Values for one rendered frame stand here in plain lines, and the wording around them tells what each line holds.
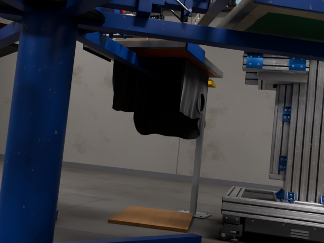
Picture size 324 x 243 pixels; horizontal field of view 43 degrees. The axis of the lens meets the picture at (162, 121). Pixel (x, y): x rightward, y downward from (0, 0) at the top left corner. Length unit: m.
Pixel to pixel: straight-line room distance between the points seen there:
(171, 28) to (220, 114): 4.57
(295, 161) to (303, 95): 0.38
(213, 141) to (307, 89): 3.68
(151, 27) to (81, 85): 5.21
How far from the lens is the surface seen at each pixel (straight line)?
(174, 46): 2.07
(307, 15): 1.54
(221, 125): 6.08
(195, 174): 2.94
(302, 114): 2.50
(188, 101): 2.37
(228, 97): 6.12
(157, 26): 1.58
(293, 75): 2.47
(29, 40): 1.51
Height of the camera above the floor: 0.45
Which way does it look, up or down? 4 degrees up
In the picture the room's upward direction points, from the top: 6 degrees clockwise
